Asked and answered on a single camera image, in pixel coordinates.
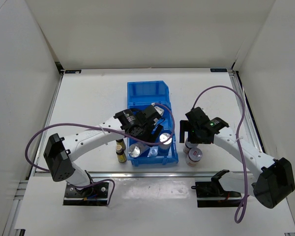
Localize silver-lid blue-label bottle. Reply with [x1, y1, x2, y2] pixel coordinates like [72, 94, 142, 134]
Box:
[128, 142, 150, 158]
[158, 133, 172, 156]

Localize red-logo lid jar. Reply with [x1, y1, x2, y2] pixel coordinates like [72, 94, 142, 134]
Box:
[185, 147, 203, 167]
[183, 139, 198, 154]

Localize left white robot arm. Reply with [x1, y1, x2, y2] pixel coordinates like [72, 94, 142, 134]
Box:
[43, 105, 164, 197]

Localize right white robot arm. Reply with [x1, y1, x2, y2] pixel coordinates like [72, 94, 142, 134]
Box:
[179, 107, 295, 208]

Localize blue three-compartment plastic bin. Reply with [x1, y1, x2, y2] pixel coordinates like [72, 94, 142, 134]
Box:
[127, 81, 178, 167]

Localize rear small amber bottle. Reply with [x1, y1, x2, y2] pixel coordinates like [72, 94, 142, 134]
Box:
[116, 139, 126, 150]

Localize small amber bottle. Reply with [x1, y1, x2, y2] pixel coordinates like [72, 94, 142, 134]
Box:
[116, 139, 126, 150]
[116, 145, 127, 163]

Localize front small amber bottle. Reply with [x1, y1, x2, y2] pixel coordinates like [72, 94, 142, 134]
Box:
[116, 145, 127, 163]

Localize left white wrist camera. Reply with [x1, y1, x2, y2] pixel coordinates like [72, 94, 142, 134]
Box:
[151, 103, 164, 117]

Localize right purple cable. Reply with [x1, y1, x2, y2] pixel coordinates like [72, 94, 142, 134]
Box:
[193, 85, 249, 224]

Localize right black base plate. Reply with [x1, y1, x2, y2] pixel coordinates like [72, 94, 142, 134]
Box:
[191, 181, 242, 208]

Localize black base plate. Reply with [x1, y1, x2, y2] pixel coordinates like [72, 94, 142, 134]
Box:
[191, 181, 242, 208]
[63, 179, 113, 207]

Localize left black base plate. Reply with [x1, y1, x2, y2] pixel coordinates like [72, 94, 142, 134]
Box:
[63, 179, 113, 207]

